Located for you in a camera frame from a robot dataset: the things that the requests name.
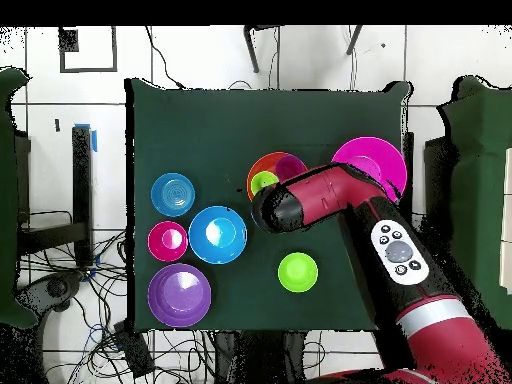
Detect green cup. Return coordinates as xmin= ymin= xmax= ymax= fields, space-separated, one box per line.
xmin=250 ymin=170 xmax=280 ymax=193

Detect orange bowl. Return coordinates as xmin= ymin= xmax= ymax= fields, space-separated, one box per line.
xmin=246 ymin=151 xmax=309 ymax=201

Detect purple cup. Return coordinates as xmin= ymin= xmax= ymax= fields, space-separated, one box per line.
xmin=274 ymin=154 xmax=309 ymax=182

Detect large blue bowl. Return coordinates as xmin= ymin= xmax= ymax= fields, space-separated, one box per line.
xmin=188 ymin=205 xmax=248 ymax=265

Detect green bowl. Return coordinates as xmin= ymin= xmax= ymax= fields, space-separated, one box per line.
xmin=277 ymin=251 xmax=320 ymax=293

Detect small blue bowl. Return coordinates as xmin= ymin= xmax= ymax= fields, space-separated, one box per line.
xmin=150 ymin=172 xmax=196 ymax=218

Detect small magenta bowl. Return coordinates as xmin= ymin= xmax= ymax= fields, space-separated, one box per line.
xmin=147 ymin=220 xmax=189 ymax=263

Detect dark green table cloth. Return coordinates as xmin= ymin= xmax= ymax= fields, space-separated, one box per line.
xmin=125 ymin=77 xmax=413 ymax=334

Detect purple bowl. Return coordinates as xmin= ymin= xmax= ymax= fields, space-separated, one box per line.
xmin=147 ymin=262 xmax=212 ymax=329

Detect large pink bowl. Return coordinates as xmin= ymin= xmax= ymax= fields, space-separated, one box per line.
xmin=331 ymin=136 xmax=408 ymax=203

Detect black metal leg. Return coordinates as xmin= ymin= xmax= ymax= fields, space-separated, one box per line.
xmin=243 ymin=25 xmax=283 ymax=74
xmin=345 ymin=25 xmax=364 ymax=56

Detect black stand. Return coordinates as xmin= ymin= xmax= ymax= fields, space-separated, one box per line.
xmin=401 ymin=131 xmax=457 ymax=241
xmin=17 ymin=124 xmax=97 ymax=267

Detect black power adapter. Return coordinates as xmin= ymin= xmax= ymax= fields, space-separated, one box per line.
xmin=113 ymin=321 xmax=155 ymax=379

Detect black office chair base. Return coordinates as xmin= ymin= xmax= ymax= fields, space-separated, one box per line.
xmin=17 ymin=271 xmax=83 ymax=317

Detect green covered side table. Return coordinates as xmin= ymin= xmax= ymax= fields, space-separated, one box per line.
xmin=437 ymin=75 xmax=512 ymax=336
xmin=0 ymin=66 xmax=39 ymax=329

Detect white boxes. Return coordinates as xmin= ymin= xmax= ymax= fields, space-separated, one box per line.
xmin=498 ymin=147 xmax=512 ymax=295

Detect tangle of cables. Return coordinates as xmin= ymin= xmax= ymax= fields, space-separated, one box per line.
xmin=19 ymin=229 xmax=217 ymax=384

